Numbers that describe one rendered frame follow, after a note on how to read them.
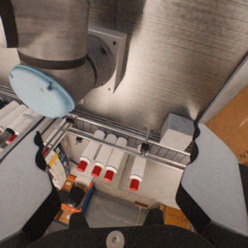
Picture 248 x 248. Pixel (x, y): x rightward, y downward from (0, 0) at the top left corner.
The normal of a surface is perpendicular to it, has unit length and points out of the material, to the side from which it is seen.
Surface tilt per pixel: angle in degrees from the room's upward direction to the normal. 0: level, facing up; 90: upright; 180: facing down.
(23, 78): 3
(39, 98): 3
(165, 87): 0
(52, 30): 46
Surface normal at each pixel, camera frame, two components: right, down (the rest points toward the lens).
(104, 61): 0.80, 0.15
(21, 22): 0.55, 0.81
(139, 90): -0.29, 0.69
